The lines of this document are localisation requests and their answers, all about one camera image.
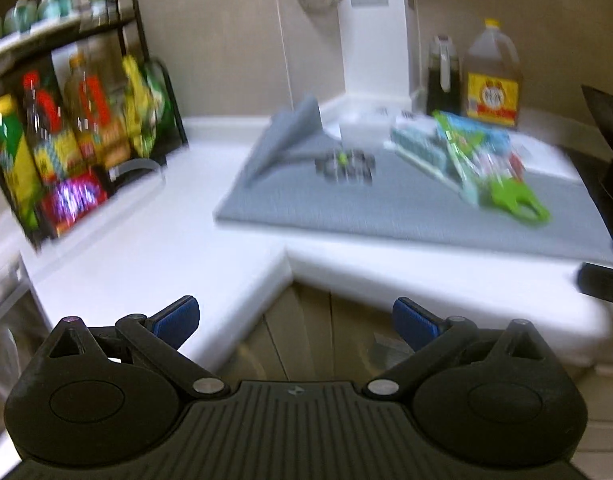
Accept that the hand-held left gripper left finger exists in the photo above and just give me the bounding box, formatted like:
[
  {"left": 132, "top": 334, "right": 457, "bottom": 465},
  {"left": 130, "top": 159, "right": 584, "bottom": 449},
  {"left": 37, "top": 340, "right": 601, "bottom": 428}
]
[{"left": 49, "top": 296, "right": 227, "bottom": 400}]

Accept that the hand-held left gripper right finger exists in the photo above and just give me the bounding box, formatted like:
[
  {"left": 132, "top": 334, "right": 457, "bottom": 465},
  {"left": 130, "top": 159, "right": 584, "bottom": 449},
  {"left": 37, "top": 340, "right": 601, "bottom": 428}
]
[{"left": 364, "top": 297, "right": 545, "bottom": 400}]

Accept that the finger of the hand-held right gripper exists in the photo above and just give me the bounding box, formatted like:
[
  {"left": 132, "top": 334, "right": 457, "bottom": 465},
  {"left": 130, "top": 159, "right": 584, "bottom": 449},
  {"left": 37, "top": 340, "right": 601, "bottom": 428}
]
[{"left": 579, "top": 262, "right": 613, "bottom": 306}]

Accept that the light blue floral box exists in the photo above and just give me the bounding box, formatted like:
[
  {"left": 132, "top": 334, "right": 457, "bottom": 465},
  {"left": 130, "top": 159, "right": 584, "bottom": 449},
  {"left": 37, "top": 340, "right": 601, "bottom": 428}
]
[{"left": 389, "top": 125, "right": 480, "bottom": 206}]

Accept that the black wok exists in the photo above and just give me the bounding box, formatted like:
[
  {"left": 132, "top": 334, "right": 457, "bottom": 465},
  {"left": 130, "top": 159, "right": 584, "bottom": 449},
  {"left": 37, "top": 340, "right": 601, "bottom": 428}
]
[{"left": 581, "top": 84, "right": 613, "bottom": 181}]

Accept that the grey mat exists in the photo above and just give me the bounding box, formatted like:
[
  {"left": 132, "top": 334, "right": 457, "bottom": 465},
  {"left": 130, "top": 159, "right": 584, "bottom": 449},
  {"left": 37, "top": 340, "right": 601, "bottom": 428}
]
[{"left": 214, "top": 95, "right": 613, "bottom": 266}]

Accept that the black smartphone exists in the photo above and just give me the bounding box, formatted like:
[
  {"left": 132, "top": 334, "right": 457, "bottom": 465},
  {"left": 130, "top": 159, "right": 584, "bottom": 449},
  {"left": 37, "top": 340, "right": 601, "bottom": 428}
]
[{"left": 40, "top": 170, "right": 110, "bottom": 238}]

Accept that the small black striped wrapper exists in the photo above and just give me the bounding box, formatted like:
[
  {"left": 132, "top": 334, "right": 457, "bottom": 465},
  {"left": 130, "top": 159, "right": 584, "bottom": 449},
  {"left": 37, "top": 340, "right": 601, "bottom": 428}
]
[{"left": 314, "top": 149, "right": 377, "bottom": 187}]

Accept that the green plastic package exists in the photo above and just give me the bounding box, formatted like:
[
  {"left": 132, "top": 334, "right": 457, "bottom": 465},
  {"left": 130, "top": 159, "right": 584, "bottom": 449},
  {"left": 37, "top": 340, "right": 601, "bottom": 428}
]
[{"left": 433, "top": 110, "right": 552, "bottom": 226}]

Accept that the black metal rack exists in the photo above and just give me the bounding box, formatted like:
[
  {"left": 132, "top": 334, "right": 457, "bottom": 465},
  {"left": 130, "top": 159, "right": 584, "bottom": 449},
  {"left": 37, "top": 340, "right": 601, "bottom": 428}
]
[{"left": 0, "top": 0, "right": 190, "bottom": 253}]

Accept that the large yellow-capped oil jug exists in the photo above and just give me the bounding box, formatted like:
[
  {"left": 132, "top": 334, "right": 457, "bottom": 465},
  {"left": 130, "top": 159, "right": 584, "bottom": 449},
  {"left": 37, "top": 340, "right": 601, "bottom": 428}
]
[{"left": 465, "top": 19, "right": 522, "bottom": 131}]

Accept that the yellow-green snack bag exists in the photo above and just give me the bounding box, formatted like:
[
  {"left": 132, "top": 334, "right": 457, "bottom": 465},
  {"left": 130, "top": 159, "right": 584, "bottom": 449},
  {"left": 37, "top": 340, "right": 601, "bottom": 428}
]
[{"left": 121, "top": 55, "right": 177, "bottom": 158}]

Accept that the red-capped clear bottle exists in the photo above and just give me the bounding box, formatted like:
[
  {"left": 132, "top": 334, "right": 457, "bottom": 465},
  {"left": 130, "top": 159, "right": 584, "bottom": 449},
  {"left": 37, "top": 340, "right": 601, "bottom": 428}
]
[{"left": 21, "top": 71, "right": 82, "bottom": 186}]

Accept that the yellow-green plastic bottle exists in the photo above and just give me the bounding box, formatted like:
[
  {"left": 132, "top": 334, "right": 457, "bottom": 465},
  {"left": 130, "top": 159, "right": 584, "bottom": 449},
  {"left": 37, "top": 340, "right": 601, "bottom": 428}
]
[{"left": 0, "top": 94, "right": 44, "bottom": 233}]

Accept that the dark sauce bottle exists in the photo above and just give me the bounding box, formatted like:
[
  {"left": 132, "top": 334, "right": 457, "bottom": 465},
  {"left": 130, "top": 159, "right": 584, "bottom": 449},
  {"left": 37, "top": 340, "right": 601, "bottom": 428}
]
[{"left": 427, "top": 35, "right": 462, "bottom": 116}]

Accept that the white vented pipe casing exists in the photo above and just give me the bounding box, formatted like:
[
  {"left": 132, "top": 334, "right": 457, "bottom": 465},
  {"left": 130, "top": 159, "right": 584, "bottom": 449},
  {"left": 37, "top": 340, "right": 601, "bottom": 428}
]
[{"left": 337, "top": 0, "right": 422, "bottom": 106}]

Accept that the row of spice jars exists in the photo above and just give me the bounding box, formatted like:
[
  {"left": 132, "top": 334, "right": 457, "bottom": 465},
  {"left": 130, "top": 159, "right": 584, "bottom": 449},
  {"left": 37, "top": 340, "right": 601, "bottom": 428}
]
[{"left": 0, "top": 0, "right": 114, "bottom": 51}]

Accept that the white charging cable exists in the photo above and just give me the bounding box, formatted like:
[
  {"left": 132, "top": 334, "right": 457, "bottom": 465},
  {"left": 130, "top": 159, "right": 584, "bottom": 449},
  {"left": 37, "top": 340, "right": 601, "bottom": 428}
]
[{"left": 109, "top": 157, "right": 167, "bottom": 183}]

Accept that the red-handled cooking oil bottle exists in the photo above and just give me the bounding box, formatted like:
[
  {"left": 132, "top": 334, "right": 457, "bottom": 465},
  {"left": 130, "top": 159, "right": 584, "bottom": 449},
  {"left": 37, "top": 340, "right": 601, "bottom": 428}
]
[{"left": 64, "top": 52, "right": 132, "bottom": 168}]

